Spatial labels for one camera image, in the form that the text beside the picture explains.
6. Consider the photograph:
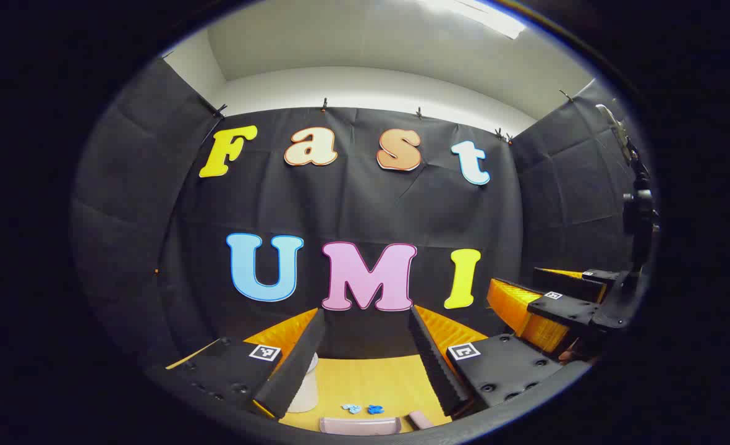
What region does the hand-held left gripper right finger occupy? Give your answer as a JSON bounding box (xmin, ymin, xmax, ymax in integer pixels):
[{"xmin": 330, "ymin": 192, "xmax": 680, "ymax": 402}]
[{"xmin": 408, "ymin": 304, "xmax": 566, "ymax": 417}]

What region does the white garbage bin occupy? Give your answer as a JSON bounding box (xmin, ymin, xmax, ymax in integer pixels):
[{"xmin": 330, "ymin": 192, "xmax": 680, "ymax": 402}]
[{"xmin": 286, "ymin": 352, "xmax": 320, "ymax": 413}]

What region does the black backdrop cloth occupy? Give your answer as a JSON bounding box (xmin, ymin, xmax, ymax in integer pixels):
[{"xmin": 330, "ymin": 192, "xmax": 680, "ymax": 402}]
[{"xmin": 71, "ymin": 56, "xmax": 650, "ymax": 371}]

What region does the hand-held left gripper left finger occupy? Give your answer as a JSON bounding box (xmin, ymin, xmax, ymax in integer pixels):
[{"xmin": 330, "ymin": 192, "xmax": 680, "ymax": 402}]
[{"xmin": 145, "ymin": 307, "xmax": 328, "ymax": 422}]

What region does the pink dustpan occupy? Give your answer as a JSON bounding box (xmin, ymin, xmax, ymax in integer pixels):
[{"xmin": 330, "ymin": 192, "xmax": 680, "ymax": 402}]
[{"xmin": 319, "ymin": 416, "xmax": 402, "ymax": 436}]

